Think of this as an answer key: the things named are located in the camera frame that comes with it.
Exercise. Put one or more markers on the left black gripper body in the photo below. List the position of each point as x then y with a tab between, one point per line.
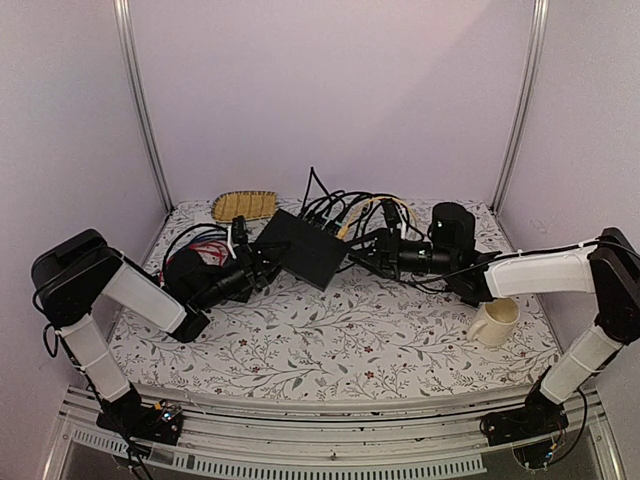
229	286

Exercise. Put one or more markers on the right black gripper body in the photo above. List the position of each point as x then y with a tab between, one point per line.
421	262

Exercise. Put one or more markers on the black network switch box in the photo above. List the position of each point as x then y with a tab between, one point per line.
314	256

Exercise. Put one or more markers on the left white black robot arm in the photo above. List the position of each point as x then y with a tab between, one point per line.
70	277

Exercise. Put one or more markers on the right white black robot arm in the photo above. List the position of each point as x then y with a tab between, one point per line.
606	266

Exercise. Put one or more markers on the woven bamboo tray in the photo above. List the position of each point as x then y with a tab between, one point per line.
252	205

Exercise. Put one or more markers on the cream ceramic mug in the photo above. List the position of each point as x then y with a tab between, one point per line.
494	322

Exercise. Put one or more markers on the white floral table mat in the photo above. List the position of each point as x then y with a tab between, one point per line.
361	338

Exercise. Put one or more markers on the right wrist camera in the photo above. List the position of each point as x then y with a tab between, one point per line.
452	227

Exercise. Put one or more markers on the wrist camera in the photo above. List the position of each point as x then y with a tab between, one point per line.
187	275
452	227

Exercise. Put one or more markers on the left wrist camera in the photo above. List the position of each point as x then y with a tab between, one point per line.
187	275

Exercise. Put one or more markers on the aluminium front rail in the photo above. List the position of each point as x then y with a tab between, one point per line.
422	438

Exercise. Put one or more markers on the right aluminium frame post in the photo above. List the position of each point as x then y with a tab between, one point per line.
531	67

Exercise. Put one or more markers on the aluminium frame post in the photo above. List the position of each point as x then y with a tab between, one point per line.
531	67
124	26

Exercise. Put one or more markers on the left aluminium frame post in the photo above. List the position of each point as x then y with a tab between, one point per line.
124	26

